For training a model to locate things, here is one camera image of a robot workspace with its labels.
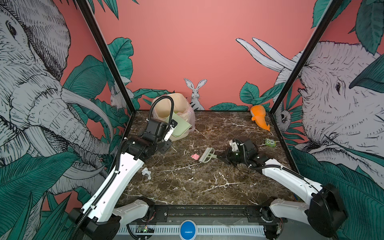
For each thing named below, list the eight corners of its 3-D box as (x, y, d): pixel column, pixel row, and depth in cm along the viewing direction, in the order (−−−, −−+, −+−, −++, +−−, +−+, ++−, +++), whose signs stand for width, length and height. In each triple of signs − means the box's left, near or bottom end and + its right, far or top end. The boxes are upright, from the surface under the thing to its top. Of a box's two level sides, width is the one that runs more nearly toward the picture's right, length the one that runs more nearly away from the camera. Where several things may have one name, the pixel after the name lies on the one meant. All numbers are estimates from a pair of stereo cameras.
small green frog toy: (264, 145, 103) (266, 143, 102) (264, 139, 106) (265, 138, 105) (275, 147, 102) (276, 146, 101) (274, 141, 105) (276, 140, 104)
